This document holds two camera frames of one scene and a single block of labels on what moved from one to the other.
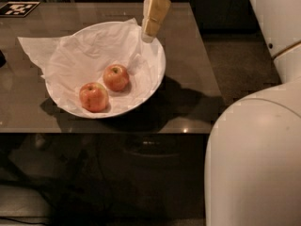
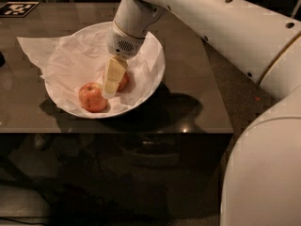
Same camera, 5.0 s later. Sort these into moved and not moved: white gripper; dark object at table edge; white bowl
Moved: white gripper
Not moved: white bowl; dark object at table edge
